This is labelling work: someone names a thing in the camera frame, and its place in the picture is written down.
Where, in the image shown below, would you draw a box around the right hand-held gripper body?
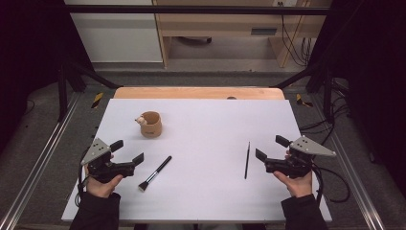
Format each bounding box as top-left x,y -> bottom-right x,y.
263,135 -> 337,179

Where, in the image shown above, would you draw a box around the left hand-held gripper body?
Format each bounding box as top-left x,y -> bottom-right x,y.
79,137 -> 137,185

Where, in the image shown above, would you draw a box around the thin black pencil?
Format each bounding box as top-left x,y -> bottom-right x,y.
243,141 -> 252,180

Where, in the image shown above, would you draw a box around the black handled makeup brush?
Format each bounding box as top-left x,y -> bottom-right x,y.
138,155 -> 172,193

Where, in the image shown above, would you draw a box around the tan brush holder cup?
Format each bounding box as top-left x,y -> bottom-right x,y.
135,110 -> 163,139

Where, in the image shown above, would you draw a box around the person's left hand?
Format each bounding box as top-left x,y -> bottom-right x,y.
84,165 -> 124,199

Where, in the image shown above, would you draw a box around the person's right hand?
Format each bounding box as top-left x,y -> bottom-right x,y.
273,172 -> 314,199

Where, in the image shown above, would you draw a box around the white board sheet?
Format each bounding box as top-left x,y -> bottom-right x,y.
60,98 -> 333,223

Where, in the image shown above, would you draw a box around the black curtain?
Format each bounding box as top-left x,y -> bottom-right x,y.
0,0 -> 94,154
305,0 -> 406,199

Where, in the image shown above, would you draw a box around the white cabinet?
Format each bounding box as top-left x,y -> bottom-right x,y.
63,0 -> 164,63

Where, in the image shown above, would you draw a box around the light wooden desk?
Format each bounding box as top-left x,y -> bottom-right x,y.
152,0 -> 333,69

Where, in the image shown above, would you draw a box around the black floor cables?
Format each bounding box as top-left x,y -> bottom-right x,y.
300,80 -> 350,157

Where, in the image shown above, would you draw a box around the left hand-held gripper cable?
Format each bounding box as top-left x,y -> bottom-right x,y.
75,147 -> 92,205

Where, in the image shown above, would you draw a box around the hand-held gripper cable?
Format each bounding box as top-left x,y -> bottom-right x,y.
310,162 -> 351,204
75,147 -> 92,205

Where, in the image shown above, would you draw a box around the right hand-held gripper cable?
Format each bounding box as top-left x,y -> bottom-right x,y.
310,162 -> 351,204

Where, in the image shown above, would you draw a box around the yellow-handled tool right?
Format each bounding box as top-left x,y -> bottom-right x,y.
295,93 -> 314,108

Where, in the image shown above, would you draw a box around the yellow-handled tool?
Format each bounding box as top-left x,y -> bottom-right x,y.
295,93 -> 314,108
91,92 -> 104,109

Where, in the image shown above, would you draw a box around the aluminium floor rail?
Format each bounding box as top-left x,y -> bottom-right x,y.
310,95 -> 386,230
0,92 -> 82,230

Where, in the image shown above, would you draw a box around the yellow-handled tool left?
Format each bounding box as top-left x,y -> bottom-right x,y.
91,92 -> 104,109

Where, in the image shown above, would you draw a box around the black metal frame stand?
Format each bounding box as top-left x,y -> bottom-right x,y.
271,61 -> 336,124
56,60 -> 124,123

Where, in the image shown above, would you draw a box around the hanging black cables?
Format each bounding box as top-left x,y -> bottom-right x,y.
280,2 -> 314,67

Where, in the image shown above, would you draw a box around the black horizontal frame bar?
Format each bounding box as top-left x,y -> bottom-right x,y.
63,5 -> 331,16

